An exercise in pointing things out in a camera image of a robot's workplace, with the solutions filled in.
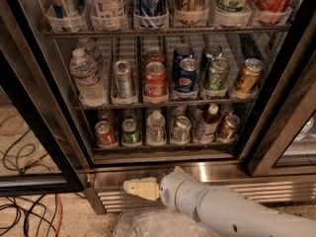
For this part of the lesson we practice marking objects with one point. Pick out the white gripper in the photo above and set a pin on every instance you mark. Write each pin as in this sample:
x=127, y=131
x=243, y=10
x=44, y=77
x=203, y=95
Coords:
x=174, y=188

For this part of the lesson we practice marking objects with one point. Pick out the silver can bottom shelf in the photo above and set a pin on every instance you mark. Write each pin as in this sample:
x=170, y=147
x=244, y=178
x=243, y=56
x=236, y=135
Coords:
x=181, y=130

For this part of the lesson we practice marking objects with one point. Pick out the silver can shelf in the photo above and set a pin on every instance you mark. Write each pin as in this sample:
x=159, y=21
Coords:
x=124, y=79
x=181, y=130

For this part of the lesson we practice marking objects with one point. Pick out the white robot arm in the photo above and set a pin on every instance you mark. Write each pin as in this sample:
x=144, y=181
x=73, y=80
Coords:
x=219, y=209

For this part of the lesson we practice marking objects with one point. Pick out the green 7up can bottom shelf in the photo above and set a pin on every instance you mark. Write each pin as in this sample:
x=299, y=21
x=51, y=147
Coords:
x=130, y=132

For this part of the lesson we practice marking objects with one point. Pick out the small water bottle bottom shelf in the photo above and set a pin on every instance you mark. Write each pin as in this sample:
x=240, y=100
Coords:
x=155, y=129

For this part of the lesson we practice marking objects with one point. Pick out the steel fridge base grille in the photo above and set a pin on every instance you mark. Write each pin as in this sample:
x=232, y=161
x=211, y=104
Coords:
x=105, y=193

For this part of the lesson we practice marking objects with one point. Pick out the red can bottom shelf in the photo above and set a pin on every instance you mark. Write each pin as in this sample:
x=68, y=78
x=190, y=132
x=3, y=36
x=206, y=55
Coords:
x=105, y=133

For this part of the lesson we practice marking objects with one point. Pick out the amber tea bottle bottom shelf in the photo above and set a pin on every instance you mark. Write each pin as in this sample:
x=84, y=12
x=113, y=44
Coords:
x=207, y=124

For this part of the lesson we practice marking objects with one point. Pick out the brown can bottom shelf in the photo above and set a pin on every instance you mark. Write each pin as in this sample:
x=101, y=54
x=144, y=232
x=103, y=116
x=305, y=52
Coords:
x=228, y=127

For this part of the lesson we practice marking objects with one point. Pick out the front red coca-cola can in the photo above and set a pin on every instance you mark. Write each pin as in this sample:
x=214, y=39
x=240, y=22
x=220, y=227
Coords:
x=155, y=80

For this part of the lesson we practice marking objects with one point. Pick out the red coca-cola can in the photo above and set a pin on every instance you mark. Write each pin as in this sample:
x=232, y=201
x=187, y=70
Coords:
x=155, y=80
x=155, y=54

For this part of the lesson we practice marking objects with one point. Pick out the front blue pepsi can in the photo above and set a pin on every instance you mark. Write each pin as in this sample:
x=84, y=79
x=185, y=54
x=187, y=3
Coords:
x=186, y=75

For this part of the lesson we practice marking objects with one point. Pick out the blue pepsi can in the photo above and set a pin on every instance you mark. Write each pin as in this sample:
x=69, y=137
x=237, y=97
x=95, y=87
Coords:
x=186, y=75
x=182, y=51

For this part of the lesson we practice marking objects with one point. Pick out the front green can middle shelf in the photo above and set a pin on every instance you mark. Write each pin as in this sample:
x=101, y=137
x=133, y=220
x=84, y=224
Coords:
x=216, y=73

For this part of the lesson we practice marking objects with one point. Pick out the front water bottle middle shelf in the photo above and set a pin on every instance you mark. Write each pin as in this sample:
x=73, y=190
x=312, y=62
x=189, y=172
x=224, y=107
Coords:
x=88, y=79

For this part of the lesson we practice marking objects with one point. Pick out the silver can middle shelf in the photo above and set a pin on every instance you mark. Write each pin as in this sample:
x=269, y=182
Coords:
x=124, y=79

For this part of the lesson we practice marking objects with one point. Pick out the rear red coca-cola can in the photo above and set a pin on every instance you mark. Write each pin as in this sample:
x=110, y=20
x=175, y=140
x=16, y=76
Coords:
x=155, y=54

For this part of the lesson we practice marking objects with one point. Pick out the left fridge door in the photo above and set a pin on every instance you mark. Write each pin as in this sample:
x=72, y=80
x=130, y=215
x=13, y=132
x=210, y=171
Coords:
x=34, y=76

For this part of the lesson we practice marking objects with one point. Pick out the fridge door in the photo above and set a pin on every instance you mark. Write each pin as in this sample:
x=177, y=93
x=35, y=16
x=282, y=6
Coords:
x=34, y=76
x=278, y=153

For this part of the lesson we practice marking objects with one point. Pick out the right fridge door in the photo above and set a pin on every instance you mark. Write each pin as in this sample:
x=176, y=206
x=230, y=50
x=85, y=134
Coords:
x=278, y=153

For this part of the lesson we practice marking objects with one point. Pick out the rear blue pepsi can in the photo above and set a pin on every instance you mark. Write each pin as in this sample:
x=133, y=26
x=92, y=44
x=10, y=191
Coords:
x=182, y=51

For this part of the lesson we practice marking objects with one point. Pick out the rear green can middle shelf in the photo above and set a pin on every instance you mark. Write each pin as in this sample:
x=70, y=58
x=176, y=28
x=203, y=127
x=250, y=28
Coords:
x=209, y=51

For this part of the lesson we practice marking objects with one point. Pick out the gold brown can middle shelf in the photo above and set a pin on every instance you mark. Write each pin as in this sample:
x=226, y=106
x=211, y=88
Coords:
x=249, y=75

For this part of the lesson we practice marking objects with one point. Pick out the rear water bottle middle shelf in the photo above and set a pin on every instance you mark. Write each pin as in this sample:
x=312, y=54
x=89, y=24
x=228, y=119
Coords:
x=91, y=48

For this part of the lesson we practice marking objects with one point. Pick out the blue pepsi bottle top shelf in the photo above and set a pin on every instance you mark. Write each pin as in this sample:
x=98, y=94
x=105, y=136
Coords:
x=151, y=13

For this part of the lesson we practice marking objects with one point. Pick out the brown bottle top shelf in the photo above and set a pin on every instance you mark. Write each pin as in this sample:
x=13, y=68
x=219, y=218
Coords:
x=191, y=12

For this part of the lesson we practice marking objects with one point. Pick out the white label bottle top shelf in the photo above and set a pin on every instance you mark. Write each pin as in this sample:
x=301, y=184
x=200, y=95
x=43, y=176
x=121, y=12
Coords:
x=110, y=15

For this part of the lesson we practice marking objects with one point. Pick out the leftmost bottle top shelf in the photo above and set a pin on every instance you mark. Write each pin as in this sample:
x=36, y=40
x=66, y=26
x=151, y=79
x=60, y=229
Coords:
x=67, y=15

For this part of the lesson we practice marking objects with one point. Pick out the red coca-cola bottle top shelf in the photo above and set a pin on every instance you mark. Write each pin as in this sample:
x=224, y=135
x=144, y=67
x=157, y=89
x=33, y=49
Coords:
x=271, y=12

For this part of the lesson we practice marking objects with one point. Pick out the clear plastic bag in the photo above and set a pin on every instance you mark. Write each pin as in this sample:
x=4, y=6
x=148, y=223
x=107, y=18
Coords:
x=158, y=222

